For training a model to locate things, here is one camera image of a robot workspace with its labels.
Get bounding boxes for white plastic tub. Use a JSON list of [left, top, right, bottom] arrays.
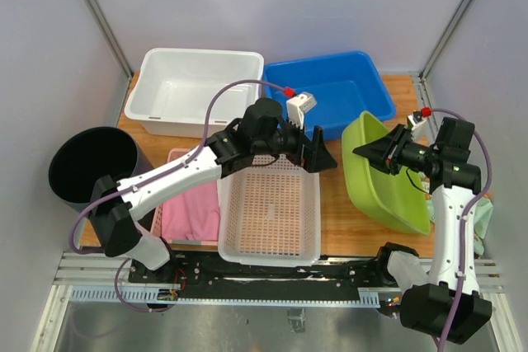
[[124, 48, 264, 138]]

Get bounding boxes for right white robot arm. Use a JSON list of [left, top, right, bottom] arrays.
[[353, 117, 492, 351]]

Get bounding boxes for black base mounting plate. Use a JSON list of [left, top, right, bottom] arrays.
[[126, 251, 396, 301]]

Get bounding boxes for pink perforated plastic basket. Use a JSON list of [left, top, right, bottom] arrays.
[[150, 147, 220, 246]]

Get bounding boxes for pink cloth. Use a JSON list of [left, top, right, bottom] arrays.
[[160, 181, 220, 242]]

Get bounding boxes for black round bin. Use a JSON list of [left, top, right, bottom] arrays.
[[48, 126, 153, 213]]

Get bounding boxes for purple cable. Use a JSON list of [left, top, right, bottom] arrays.
[[68, 79, 296, 314], [421, 106, 494, 352]]

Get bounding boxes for aluminium frame rails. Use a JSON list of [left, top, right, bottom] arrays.
[[28, 251, 528, 352]]

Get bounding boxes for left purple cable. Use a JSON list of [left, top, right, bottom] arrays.
[[68, 79, 296, 314]]

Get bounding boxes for grey slotted cable duct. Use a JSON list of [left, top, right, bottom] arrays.
[[69, 288, 381, 309]]

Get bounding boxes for white perforated plastic basket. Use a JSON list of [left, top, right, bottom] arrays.
[[217, 155, 321, 267]]

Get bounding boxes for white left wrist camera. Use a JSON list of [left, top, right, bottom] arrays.
[[286, 92, 317, 129]]

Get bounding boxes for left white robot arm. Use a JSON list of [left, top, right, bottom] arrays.
[[88, 98, 337, 283]]

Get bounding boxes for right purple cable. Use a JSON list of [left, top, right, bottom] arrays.
[[421, 106, 494, 352]]

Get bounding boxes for blue plastic tub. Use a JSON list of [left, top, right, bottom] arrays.
[[262, 51, 396, 141]]

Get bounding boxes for green plastic tub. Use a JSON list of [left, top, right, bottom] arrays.
[[342, 110, 431, 235]]

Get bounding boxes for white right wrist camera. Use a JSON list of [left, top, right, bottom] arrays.
[[407, 110, 427, 142]]

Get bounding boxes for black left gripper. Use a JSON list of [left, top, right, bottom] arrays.
[[254, 113, 338, 173]]

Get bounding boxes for light green printed cloth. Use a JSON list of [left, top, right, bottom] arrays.
[[419, 176, 493, 257]]

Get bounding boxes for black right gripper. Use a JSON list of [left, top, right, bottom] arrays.
[[353, 124, 440, 176]]

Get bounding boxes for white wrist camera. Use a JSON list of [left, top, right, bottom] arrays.
[[407, 110, 427, 142], [286, 92, 317, 129]]

